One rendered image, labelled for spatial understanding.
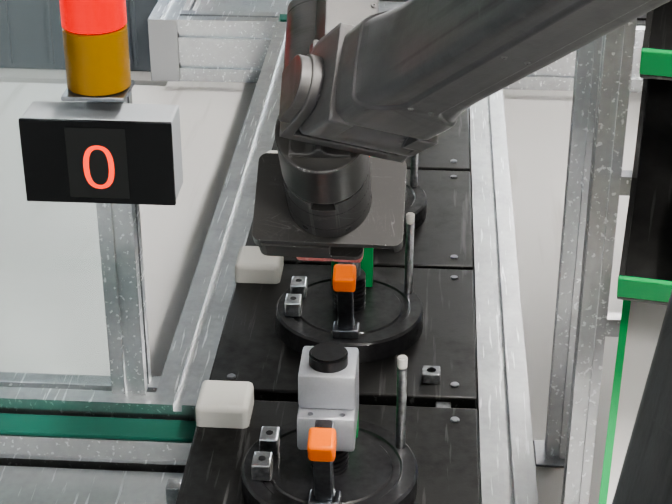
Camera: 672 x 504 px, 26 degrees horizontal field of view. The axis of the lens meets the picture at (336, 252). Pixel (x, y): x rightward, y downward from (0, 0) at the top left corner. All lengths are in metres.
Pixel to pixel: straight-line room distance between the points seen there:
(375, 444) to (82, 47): 0.39
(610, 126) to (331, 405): 0.29
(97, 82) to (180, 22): 1.13
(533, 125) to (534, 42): 1.49
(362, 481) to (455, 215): 0.52
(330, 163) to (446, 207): 0.74
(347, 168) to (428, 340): 0.50
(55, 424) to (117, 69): 0.34
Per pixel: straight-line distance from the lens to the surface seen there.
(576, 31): 0.63
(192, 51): 2.28
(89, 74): 1.14
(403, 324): 1.35
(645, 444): 0.48
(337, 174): 0.89
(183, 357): 1.37
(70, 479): 1.30
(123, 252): 1.25
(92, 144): 1.16
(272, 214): 0.99
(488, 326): 1.41
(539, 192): 1.93
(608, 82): 1.05
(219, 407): 1.24
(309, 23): 0.93
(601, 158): 1.07
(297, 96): 0.83
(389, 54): 0.76
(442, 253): 1.52
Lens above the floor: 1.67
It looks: 28 degrees down
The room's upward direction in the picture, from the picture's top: straight up
